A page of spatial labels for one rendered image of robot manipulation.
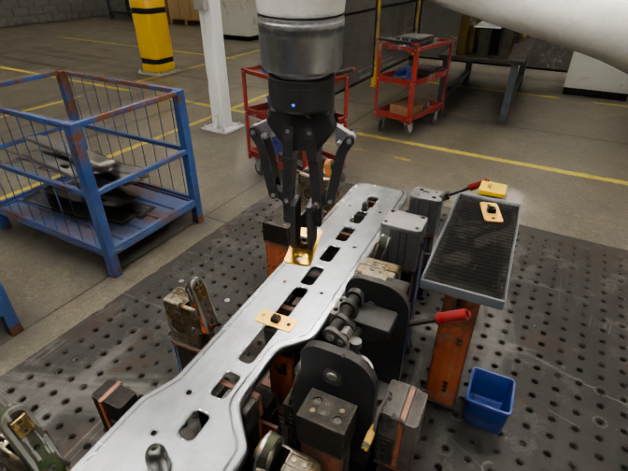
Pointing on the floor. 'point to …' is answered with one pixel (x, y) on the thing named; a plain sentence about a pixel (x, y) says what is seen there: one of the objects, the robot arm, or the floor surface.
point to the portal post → (216, 67)
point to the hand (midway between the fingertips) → (304, 222)
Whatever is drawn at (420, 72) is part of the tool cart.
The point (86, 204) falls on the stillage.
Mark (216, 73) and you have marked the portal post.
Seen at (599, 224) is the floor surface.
